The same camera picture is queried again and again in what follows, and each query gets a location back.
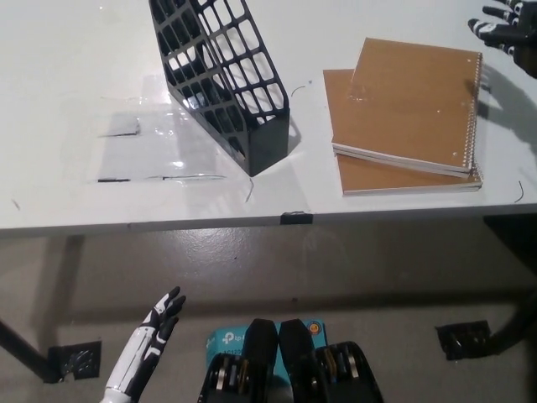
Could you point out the white and black left hand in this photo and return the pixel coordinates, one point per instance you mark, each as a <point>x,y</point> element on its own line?
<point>142,348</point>

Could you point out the black table leg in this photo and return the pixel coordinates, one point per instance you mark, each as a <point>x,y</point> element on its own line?
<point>25,354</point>
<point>520,323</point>

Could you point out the brown spiral notebook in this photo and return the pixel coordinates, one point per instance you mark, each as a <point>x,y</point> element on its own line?
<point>377,181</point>
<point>411,105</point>

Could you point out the black lattice file holder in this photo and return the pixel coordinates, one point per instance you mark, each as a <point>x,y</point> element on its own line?
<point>268,147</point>

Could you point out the teal tp-link box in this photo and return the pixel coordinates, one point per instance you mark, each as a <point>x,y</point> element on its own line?
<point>226,338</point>

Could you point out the black and white right hand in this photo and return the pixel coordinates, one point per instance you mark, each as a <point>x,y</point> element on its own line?
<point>524,33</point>

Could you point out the clear plastic sheet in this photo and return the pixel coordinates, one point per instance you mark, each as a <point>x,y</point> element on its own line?
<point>159,138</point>

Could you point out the black tape strip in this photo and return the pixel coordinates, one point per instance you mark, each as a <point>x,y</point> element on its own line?
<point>296,218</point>

